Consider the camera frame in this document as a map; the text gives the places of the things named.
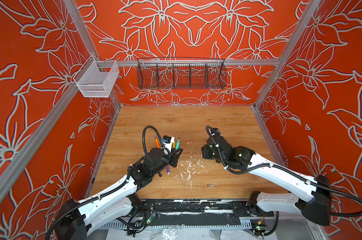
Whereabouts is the green marker pen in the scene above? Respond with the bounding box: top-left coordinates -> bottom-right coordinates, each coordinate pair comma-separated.
176,138 -> 181,150

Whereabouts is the orange marker pen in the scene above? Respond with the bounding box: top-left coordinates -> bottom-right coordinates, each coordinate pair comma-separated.
155,139 -> 161,149

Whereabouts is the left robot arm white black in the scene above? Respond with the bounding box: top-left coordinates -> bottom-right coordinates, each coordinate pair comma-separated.
45,126 -> 183,240

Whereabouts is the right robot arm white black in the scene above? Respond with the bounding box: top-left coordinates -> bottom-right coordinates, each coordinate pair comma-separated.
202,126 -> 362,226

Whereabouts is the white mesh basket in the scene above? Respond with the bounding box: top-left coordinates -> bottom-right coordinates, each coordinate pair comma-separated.
74,60 -> 120,98

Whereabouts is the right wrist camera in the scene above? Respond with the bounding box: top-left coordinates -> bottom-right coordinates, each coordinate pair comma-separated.
210,128 -> 221,136

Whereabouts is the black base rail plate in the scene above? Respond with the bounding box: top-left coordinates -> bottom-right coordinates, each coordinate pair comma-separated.
139,199 -> 275,225

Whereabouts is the black wire basket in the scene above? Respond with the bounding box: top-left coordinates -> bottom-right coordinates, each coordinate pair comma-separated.
137,57 -> 228,90

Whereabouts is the grey cable duct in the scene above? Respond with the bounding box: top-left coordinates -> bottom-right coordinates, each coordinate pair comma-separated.
97,219 -> 252,231

